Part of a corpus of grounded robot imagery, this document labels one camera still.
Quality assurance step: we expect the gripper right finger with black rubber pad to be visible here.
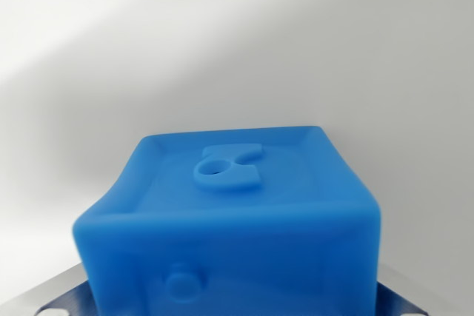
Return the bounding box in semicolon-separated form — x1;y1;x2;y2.
375;267;474;316

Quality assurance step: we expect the gripper left finger with black rubber pad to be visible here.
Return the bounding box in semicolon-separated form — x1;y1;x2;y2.
0;261;99;316

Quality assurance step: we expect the blue rubber cube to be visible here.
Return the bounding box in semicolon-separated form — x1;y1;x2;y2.
71;124;383;316

